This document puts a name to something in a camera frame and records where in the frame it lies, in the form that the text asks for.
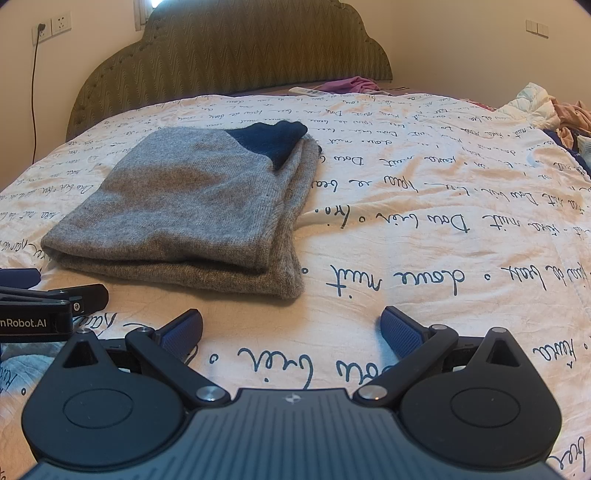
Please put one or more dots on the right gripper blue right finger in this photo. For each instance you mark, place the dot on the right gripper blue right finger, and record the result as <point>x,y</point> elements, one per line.
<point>413,342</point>

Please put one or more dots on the light blue garment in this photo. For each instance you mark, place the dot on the light blue garment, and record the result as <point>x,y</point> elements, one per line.
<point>582,148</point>

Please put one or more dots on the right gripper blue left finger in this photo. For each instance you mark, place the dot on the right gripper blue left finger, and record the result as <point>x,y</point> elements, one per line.
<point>179,337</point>

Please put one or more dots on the bright window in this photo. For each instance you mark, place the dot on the bright window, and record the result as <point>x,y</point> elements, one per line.
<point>142,10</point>

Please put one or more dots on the purple garment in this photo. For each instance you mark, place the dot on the purple garment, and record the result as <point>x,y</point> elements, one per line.
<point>355,84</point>

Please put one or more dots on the white quilted garment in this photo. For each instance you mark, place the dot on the white quilted garment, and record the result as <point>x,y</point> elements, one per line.
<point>534,105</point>

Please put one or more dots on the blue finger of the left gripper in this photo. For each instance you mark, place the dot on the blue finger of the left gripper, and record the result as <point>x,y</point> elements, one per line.
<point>20,278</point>

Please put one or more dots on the grey navy knit sweater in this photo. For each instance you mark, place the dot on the grey navy knit sweater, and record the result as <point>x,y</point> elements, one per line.
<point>208,209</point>

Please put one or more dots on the white wall light switch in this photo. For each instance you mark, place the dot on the white wall light switch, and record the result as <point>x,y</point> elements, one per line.
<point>537,28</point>

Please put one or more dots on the olive green upholstered headboard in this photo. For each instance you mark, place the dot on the olive green upholstered headboard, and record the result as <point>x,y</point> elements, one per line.
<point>190,48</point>

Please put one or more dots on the peach crumpled garment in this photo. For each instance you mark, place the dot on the peach crumpled garment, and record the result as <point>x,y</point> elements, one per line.
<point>574,119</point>

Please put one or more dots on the white wall socket pair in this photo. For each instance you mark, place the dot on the white wall socket pair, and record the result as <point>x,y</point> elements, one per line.
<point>49,28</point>

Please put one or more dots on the white power strip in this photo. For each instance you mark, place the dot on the white power strip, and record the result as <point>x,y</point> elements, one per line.
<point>298,90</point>

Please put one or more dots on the white script-print bedspread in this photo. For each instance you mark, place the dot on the white script-print bedspread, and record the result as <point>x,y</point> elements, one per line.
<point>450,212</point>

